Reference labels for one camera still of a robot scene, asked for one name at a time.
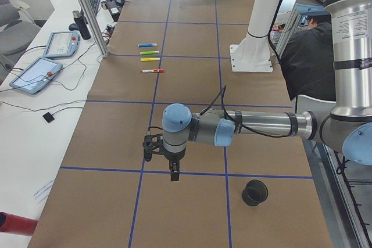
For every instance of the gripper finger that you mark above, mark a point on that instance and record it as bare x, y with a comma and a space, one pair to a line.
174, 171

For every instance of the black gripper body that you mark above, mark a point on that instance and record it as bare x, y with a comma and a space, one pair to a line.
173, 160

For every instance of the red white marker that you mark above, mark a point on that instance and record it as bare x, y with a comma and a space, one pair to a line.
152, 71

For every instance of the blue highlighter pen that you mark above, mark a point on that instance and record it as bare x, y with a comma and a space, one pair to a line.
147, 45

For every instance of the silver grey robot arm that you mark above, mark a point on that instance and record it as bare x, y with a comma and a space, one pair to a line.
343, 125

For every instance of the near black mesh pen cup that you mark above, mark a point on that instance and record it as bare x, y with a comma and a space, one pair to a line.
255, 192

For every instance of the yellow highlighter pen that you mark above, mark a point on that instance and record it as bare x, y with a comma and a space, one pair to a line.
150, 59

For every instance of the green highlighter pen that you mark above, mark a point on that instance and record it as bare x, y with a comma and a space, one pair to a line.
146, 53

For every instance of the small black square sensor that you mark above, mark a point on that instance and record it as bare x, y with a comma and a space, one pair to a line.
48, 117

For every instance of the black water bottle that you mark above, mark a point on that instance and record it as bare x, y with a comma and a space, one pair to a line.
81, 25

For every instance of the upper blue teach pendant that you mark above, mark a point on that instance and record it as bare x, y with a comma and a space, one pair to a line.
62, 44

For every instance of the blue teach pendant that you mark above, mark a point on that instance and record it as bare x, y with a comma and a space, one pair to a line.
62, 44
36, 76

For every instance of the lower blue teach pendant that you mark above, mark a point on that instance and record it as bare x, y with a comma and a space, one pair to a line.
36, 76

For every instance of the person in black jacket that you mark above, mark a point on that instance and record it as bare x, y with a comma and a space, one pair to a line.
307, 61

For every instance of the red cylinder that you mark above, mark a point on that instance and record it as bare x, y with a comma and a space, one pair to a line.
17, 225

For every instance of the black keyboard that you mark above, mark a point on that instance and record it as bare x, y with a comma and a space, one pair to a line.
95, 5

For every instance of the grey office chair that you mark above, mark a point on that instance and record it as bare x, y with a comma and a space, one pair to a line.
17, 34

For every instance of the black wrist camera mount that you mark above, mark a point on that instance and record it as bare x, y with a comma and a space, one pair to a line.
152, 144

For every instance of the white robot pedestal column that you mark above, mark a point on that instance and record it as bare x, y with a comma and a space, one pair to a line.
253, 52

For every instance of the aluminium frame post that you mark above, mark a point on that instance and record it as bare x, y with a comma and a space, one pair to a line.
94, 27

